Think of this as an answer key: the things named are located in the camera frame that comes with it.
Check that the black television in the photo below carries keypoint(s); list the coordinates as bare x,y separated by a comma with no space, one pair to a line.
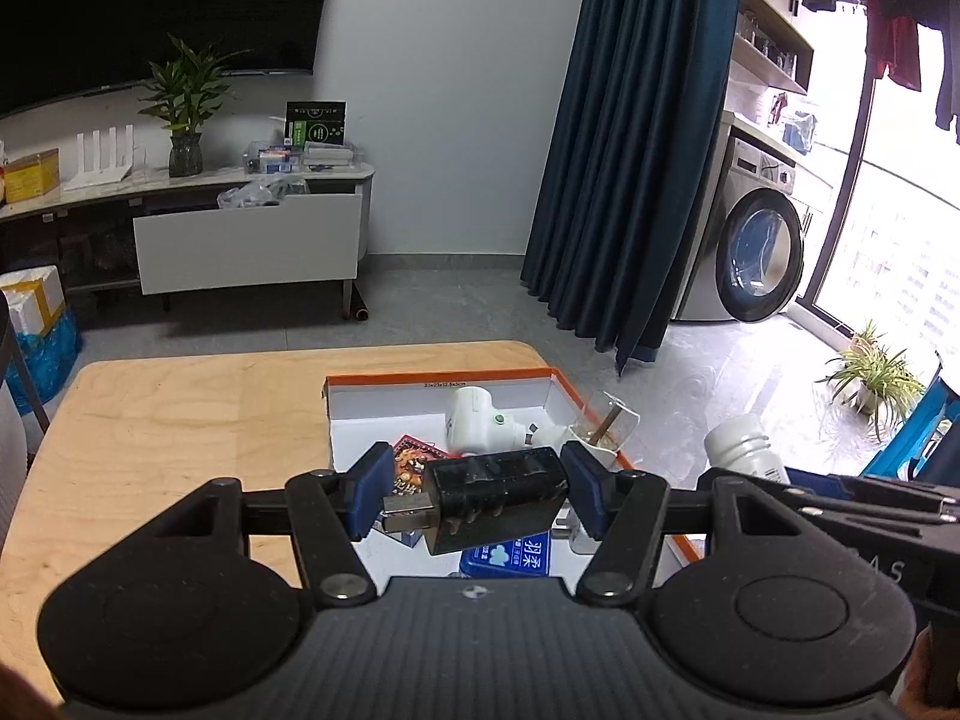
150,7

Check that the red card box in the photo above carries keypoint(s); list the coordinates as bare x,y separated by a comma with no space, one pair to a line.
412,461

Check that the clear plastic bag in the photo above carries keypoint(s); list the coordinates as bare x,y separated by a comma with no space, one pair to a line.
259,193

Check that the small potted plant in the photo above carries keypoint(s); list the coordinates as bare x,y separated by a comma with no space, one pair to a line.
870,382

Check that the pile of small boxes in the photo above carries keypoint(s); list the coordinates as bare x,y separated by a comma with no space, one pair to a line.
300,159

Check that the green and black box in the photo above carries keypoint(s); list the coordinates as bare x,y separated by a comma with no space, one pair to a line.
315,124

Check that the white router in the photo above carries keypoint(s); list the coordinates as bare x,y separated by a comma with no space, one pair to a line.
101,172

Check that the black charger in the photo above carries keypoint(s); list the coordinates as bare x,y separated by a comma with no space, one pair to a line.
495,495

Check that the white pill bottle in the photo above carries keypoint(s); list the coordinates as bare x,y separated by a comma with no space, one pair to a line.
742,446

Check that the wall shelf with glassware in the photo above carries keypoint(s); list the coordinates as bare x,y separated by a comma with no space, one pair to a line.
772,52

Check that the tv cabinet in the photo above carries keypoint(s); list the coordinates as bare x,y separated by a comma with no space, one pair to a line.
90,240

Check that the orange rimmed white tray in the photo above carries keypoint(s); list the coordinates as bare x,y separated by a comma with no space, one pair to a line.
390,412

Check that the white repellent heater green button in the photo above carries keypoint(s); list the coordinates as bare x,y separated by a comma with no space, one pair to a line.
472,412

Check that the bright blue plastic object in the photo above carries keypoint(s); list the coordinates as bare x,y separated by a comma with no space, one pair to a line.
911,427

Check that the hanging dark garment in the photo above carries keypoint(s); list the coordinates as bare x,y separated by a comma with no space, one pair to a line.
946,52

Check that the blue tin box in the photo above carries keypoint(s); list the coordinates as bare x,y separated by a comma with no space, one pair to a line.
517,555

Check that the dark blue curtain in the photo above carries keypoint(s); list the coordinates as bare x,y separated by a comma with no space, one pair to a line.
637,165

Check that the hanging red garment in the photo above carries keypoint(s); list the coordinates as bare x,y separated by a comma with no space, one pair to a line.
896,45

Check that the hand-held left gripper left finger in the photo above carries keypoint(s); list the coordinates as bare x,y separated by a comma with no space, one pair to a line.
371,491

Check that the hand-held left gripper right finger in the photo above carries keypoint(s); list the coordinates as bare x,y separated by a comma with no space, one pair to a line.
581,491

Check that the silver washing machine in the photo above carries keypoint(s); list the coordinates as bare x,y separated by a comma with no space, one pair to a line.
757,255

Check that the green plant in glass vase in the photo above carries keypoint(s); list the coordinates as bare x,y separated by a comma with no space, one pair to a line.
186,112

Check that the blue plastic bag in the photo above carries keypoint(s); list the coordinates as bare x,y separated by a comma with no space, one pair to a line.
49,367

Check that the white cabinet drawer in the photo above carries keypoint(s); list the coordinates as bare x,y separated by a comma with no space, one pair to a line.
247,247

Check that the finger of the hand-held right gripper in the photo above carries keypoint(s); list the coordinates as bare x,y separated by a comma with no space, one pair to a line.
810,480

